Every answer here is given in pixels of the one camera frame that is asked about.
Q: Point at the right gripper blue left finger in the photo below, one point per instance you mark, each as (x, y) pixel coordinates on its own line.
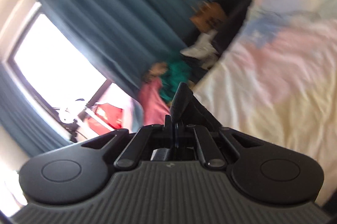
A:
(180, 101)

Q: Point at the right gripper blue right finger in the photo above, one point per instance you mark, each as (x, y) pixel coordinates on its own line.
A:
(196, 114)

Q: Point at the pink garment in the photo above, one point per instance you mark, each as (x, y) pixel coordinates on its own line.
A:
(154, 108)

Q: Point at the green garment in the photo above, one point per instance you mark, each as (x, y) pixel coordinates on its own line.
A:
(177, 71)

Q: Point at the white garment on chair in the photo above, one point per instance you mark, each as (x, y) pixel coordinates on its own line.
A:
(203, 50)

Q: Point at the red bag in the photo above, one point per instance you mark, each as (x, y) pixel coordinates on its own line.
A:
(106, 118)

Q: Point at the brown paper bag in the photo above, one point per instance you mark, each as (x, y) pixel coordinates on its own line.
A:
(208, 17)

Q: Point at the pastel tie-dye duvet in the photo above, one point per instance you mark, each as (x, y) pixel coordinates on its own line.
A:
(277, 80)

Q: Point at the window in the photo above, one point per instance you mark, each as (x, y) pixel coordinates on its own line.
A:
(56, 73)

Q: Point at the teal curtain right panel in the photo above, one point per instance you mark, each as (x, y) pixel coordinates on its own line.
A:
(123, 38)

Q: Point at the teal curtain panel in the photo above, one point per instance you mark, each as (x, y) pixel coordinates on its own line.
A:
(123, 38)
(29, 130)

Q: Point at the black armchair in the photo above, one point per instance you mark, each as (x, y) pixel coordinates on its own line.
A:
(236, 11)

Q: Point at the white light stand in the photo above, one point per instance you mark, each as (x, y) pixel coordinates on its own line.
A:
(74, 116)

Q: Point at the teal curtain left panel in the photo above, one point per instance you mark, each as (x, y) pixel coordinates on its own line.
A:
(29, 130)

